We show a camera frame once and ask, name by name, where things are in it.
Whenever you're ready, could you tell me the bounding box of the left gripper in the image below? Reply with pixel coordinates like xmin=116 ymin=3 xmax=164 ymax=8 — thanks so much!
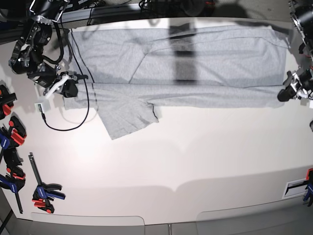
xmin=277 ymin=70 xmax=313 ymax=102

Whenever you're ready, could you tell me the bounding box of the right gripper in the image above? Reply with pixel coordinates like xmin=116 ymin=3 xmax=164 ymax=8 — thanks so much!
xmin=34 ymin=71 xmax=88 ymax=98

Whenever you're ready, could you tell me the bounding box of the grey T-shirt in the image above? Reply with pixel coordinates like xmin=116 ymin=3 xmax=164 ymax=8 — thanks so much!
xmin=64 ymin=25 xmax=288 ymax=139

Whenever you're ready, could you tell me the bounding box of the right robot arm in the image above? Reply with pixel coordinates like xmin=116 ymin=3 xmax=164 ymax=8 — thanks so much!
xmin=8 ymin=0 xmax=87 ymax=98

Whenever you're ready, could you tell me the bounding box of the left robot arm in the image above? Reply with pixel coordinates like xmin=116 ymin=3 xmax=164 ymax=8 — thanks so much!
xmin=277 ymin=0 xmax=313 ymax=102

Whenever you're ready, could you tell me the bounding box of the red black clamp upper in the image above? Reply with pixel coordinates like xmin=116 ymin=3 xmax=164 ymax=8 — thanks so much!
xmin=0 ymin=85 xmax=17 ymax=120

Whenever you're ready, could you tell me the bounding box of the red black clamp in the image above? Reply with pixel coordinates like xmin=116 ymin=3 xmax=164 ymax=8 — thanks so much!
xmin=0 ymin=85 xmax=17 ymax=120
xmin=9 ymin=116 xmax=27 ymax=146

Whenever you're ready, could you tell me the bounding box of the red black clamp middle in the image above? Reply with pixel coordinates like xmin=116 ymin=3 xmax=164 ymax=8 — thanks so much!
xmin=9 ymin=116 xmax=27 ymax=146

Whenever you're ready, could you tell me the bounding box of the blue clamp at left edge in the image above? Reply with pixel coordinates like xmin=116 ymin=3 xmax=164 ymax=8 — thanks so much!
xmin=0 ymin=128 xmax=23 ymax=214

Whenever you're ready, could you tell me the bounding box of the blue clamp at edge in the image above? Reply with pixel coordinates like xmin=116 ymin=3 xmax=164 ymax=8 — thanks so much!
xmin=303 ymin=168 xmax=313 ymax=207
xmin=0 ymin=128 xmax=23 ymax=214

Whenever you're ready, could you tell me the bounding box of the blue clamp at right edge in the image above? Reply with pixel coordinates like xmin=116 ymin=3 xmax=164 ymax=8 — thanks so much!
xmin=303 ymin=168 xmax=313 ymax=207

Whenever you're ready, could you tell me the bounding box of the blue clamp lower left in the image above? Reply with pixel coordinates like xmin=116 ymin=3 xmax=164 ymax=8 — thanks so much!
xmin=0 ymin=148 xmax=26 ymax=196

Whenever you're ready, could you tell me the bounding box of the blue black bar clamp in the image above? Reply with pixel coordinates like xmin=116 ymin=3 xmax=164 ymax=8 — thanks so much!
xmin=28 ymin=152 xmax=66 ymax=214

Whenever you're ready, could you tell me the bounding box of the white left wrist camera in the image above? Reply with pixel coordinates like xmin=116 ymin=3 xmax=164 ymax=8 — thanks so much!
xmin=300 ymin=98 xmax=313 ymax=109

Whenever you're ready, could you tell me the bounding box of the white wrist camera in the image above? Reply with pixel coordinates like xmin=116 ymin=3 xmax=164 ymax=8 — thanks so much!
xmin=34 ymin=97 xmax=51 ymax=113
xmin=300 ymin=98 xmax=313 ymax=109

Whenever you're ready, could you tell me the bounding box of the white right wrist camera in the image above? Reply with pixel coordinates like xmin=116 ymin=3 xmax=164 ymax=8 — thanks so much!
xmin=34 ymin=97 xmax=51 ymax=113

